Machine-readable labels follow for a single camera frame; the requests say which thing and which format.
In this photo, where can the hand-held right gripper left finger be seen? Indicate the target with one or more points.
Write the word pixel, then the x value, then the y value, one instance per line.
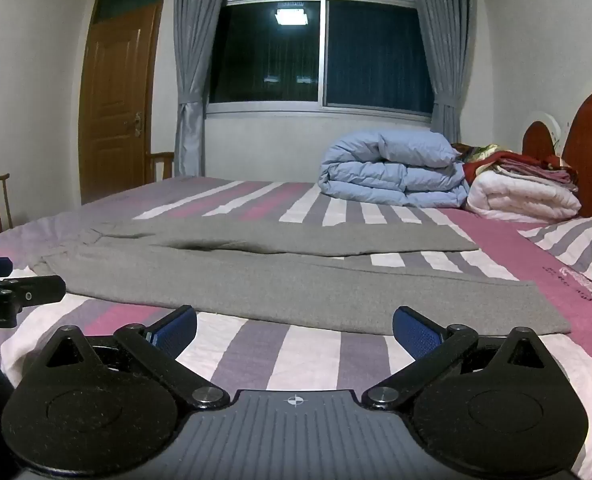
pixel 173 332

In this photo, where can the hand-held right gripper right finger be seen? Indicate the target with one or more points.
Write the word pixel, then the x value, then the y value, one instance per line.
pixel 417 332

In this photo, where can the grey pants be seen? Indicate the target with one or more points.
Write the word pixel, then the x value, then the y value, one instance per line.
pixel 286 280

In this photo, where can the striped pink grey bed sheet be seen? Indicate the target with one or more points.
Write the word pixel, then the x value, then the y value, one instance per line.
pixel 286 355

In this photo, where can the folded light blue duvet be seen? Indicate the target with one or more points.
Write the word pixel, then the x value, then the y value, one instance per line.
pixel 391 167

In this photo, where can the folded white quilt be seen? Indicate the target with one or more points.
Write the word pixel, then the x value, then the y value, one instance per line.
pixel 521 197

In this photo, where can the striped pillow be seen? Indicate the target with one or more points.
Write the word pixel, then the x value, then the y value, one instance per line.
pixel 576 245

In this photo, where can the red patterned folded blanket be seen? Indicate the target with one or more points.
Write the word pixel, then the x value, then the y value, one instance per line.
pixel 481 160

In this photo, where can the brown wooden door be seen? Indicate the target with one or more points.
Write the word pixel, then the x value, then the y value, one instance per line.
pixel 118 105

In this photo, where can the pink folded sheet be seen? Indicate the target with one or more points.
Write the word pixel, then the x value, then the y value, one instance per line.
pixel 546 172

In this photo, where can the grey curtain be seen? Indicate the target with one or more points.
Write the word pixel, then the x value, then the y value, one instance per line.
pixel 195 60
pixel 441 50

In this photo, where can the sliding glass window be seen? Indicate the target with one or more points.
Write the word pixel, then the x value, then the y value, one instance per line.
pixel 321 50

